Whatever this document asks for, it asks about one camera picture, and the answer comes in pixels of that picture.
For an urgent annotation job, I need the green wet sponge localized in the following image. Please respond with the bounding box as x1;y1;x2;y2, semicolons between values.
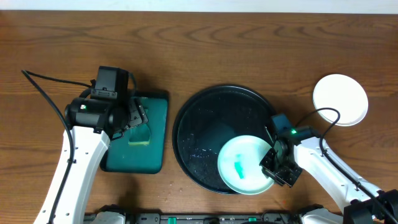
128;124;151;146

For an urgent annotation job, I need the mint plate front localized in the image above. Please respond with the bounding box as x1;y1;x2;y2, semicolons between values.
218;135;274;195

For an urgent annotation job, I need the white plate with green stain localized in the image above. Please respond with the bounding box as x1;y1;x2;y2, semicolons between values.
312;74;369;126

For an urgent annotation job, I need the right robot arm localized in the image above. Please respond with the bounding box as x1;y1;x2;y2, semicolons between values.
259;126;397;223

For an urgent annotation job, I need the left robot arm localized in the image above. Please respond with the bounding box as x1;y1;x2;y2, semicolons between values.
35;66;147;223

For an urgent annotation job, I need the black rectangular sponge tray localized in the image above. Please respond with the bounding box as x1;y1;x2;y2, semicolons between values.
100;90;169;174

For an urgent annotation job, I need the round black tray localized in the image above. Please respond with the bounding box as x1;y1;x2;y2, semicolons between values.
172;85;276;195

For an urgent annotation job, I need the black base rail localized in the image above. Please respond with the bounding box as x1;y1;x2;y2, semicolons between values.
83;211;300;224

